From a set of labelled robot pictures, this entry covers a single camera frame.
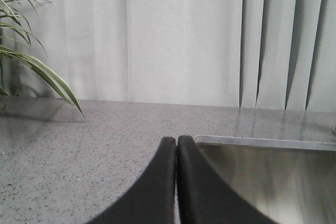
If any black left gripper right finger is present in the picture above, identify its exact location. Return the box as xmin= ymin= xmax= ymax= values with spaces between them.
xmin=177 ymin=135 xmax=274 ymax=223

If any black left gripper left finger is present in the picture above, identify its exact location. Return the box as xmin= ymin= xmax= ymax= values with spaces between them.
xmin=89 ymin=137 xmax=175 ymax=223

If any green striped leafy plant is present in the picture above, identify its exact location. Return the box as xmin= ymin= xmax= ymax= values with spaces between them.
xmin=1 ymin=0 xmax=82 ymax=112

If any white pleated curtain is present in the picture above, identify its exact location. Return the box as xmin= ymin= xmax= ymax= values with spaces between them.
xmin=0 ymin=0 xmax=336 ymax=112

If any stainless steel sink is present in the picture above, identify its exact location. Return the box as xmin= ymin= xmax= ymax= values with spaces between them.
xmin=195 ymin=135 xmax=335 ymax=223

